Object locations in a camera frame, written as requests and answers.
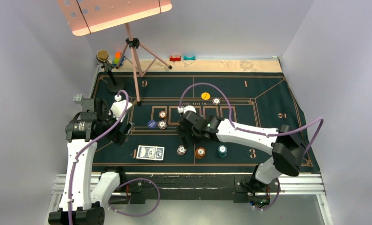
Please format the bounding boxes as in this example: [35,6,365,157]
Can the orange chip stack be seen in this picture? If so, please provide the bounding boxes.
[195,147,206,159]

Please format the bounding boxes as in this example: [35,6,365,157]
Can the white purple poker chip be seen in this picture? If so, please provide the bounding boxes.
[212,97,221,105]
[157,120,167,130]

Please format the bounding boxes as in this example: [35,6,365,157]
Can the orange poker chip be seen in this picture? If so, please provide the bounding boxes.
[159,111,167,119]

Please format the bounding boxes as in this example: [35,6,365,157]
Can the yellow round button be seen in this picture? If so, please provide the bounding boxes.
[201,92,211,100]

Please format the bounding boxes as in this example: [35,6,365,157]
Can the teal chip stack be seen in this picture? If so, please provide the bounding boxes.
[217,145,227,158]

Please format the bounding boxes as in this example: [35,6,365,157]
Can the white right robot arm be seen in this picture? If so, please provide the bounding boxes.
[176,111,306,191]

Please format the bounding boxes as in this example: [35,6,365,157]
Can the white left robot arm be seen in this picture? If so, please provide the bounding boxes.
[48,95,133,225]

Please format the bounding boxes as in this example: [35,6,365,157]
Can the blue round dealer button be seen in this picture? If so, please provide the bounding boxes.
[147,120,157,129]

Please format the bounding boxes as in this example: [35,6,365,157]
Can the blue playing card deck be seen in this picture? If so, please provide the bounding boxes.
[136,145,165,161]

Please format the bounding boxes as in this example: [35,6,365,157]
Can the green poker table mat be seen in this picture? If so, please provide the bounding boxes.
[93,71,306,173]

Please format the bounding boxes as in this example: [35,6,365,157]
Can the small microphone on stand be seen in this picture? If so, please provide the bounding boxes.
[96,49,126,94]

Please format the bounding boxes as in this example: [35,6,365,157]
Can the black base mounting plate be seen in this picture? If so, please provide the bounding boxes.
[110,172,280,205]

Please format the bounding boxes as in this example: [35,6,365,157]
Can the grey lego brick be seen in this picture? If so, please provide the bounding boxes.
[73,94,84,105]

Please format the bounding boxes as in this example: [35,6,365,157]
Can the cyan toy block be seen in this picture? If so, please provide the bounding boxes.
[183,55,196,60]

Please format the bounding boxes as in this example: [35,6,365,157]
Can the red toy block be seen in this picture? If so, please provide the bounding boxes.
[169,55,182,61]

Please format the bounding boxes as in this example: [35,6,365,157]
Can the orange green toy blocks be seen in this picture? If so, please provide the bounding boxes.
[112,52,125,66]

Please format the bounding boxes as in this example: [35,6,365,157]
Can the pink music stand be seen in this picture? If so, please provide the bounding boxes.
[56,0,173,106]

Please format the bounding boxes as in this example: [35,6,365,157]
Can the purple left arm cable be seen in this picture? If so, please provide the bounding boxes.
[67,90,161,225]

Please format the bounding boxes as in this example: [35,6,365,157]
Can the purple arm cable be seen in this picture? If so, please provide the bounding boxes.
[178,82,324,212]
[67,90,161,225]

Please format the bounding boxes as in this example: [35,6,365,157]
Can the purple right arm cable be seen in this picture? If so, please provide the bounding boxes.
[178,82,324,212]

